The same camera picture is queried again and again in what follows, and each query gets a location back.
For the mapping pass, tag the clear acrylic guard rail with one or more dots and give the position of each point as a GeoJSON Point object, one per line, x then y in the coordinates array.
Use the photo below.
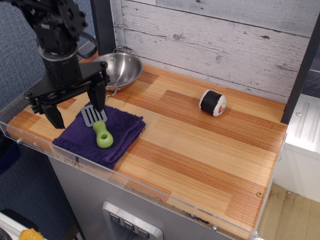
{"type": "Point", "coordinates": [192, 175]}

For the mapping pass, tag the dark vertical corner post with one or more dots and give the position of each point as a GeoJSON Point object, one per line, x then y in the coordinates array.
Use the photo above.
{"type": "Point", "coordinates": [103, 26]}

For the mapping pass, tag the folded purple towel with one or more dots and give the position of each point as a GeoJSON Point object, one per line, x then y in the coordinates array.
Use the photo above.
{"type": "Point", "coordinates": [81, 139]}

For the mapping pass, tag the silver dispenser panel with buttons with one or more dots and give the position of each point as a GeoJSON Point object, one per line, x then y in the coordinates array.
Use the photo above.
{"type": "Point", "coordinates": [123, 225]}

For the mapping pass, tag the stainless steel bowl with handles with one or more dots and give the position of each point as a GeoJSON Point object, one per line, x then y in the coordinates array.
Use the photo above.
{"type": "Point", "coordinates": [123, 69]}

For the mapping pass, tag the plush sushi roll toy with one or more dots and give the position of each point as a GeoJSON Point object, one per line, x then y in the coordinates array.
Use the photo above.
{"type": "Point", "coordinates": [212, 103]}

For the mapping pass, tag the grey spatula with green handle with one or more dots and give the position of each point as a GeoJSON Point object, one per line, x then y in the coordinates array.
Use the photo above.
{"type": "Point", "coordinates": [97, 121]}

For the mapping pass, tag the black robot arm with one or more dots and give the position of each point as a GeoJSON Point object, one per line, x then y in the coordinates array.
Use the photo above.
{"type": "Point", "coordinates": [58, 25]}

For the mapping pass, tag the yellow and black object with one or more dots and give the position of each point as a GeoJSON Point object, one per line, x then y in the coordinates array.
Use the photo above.
{"type": "Point", "coordinates": [30, 234]}

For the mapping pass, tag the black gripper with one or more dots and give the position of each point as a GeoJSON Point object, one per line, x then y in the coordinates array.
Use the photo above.
{"type": "Point", "coordinates": [65, 79]}

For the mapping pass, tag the white ribbed side cabinet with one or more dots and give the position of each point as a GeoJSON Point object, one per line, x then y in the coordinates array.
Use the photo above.
{"type": "Point", "coordinates": [298, 168]}

